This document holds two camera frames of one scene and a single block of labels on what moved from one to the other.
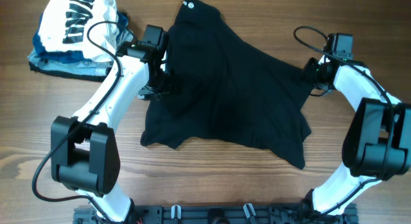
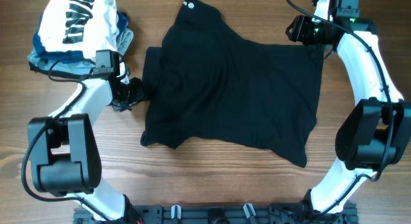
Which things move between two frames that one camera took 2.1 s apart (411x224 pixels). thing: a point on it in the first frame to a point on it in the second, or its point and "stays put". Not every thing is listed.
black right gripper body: x=311 y=76 to x=309 y=33
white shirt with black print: x=64 y=24 stays put
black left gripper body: x=166 y=83 to x=132 y=93
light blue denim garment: x=87 y=67 stays put
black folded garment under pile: x=83 y=77 stays put
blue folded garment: x=70 y=56 stays put
